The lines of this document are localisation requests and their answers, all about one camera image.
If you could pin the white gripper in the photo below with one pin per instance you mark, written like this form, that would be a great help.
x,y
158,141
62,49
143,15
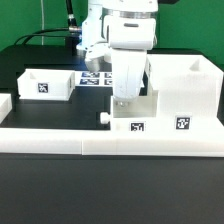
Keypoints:
x,y
127,72

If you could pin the white front drawer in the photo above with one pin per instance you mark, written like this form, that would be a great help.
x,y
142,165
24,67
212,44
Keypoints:
x,y
134,116

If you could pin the white drawer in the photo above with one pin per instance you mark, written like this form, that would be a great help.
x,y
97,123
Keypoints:
x,y
46,84
134,116

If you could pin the white drawer cabinet box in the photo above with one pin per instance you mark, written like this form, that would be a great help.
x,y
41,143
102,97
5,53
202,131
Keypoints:
x,y
188,88

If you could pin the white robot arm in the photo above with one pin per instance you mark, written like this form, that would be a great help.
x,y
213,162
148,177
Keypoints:
x,y
120,32

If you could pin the fiducial marker sheet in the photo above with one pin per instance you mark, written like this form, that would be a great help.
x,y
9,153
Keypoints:
x,y
95,79

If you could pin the white L-shaped border fence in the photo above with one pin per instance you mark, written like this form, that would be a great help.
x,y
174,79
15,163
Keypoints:
x,y
205,138

